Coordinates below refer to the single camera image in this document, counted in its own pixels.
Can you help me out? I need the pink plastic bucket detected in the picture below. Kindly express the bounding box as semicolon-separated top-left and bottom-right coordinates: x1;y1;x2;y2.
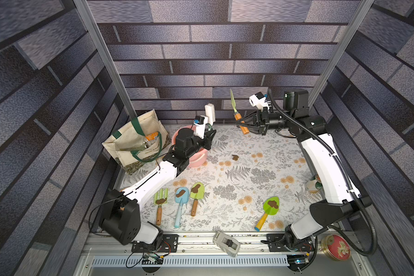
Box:
171;125;209;168

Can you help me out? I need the green shovel brown handle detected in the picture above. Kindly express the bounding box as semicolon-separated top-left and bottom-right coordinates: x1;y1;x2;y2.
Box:
230;89;250;135

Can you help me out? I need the white green hand brush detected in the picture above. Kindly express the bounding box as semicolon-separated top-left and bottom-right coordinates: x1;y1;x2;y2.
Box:
205;103;216;125

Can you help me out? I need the green trowel brown handle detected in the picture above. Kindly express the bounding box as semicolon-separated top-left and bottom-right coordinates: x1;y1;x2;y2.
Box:
190;182;205;217

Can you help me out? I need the green trowel yellow handle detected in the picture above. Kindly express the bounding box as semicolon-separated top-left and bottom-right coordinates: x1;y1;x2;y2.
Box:
254;196;280;232

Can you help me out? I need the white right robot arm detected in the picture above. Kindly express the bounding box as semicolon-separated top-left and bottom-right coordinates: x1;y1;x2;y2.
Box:
249;90;378;256

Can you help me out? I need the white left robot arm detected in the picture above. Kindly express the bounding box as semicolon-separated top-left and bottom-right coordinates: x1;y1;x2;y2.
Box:
96;128;217;248

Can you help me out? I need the blue trowel with soil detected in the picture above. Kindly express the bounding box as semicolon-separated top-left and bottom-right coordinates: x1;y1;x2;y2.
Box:
174;187;190;228

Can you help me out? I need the cream canvas tote bag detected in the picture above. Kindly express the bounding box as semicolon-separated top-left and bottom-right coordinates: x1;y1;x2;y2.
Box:
102;110;171;175

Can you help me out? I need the grey tape dispenser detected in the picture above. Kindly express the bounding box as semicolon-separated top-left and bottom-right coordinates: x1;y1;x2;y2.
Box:
213;231;240;258

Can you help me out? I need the round red gold tin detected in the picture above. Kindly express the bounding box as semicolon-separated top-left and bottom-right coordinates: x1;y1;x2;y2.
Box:
321;234;351;261

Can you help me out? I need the green hand rake wooden handle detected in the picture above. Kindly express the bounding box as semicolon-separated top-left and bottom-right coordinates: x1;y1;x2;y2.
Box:
154;188;169;226

